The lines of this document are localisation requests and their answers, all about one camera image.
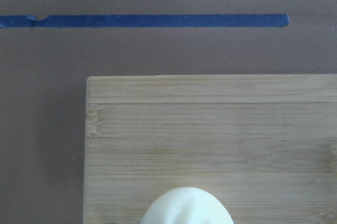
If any white steamed bun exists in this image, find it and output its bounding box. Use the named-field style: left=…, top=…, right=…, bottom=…
left=139, top=187, right=234, bottom=223

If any bamboo cutting board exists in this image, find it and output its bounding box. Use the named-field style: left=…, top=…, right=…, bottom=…
left=83, top=74, right=336, bottom=223

